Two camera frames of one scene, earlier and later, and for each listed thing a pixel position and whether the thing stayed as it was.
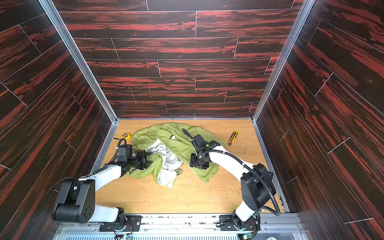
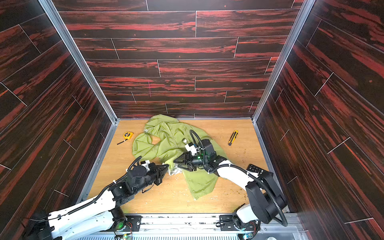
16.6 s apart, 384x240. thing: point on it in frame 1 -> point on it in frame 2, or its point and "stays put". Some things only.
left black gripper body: (143, 159) -> (157, 173)
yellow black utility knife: (235, 134) stays put
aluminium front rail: (282, 226) stays put
